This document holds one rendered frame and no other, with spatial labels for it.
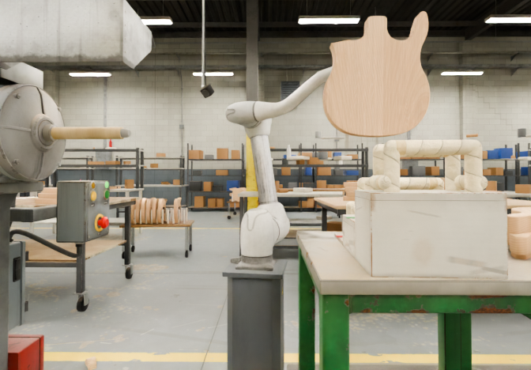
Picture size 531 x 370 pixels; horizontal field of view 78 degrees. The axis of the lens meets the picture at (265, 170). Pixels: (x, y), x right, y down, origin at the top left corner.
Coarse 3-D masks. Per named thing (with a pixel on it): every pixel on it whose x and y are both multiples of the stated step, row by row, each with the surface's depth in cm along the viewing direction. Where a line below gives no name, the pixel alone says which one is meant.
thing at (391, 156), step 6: (384, 150) 69; (390, 150) 68; (396, 150) 68; (384, 156) 69; (390, 156) 68; (396, 156) 68; (384, 162) 69; (390, 162) 68; (396, 162) 68; (384, 168) 69; (390, 168) 68; (396, 168) 68; (384, 174) 69; (390, 174) 68; (396, 174) 68; (396, 180) 68; (390, 186) 68; (396, 186) 68
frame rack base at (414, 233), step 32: (384, 192) 67; (416, 192) 67; (448, 192) 67; (384, 224) 67; (416, 224) 66; (448, 224) 66; (480, 224) 66; (384, 256) 67; (416, 256) 66; (448, 256) 66; (480, 256) 66
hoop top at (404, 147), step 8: (392, 144) 68; (400, 144) 68; (408, 144) 68; (416, 144) 68; (424, 144) 68; (432, 144) 68; (440, 144) 68; (448, 144) 68; (456, 144) 67; (464, 144) 67; (472, 144) 67; (480, 144) 68; (400, 152) 68; (408, 152) 68; (416, 152) 68; (424, 152) 68; (432, 152) 68; (440, 152) 68; (448, 152) 68; (456, 152) 68; (464, 152) 68
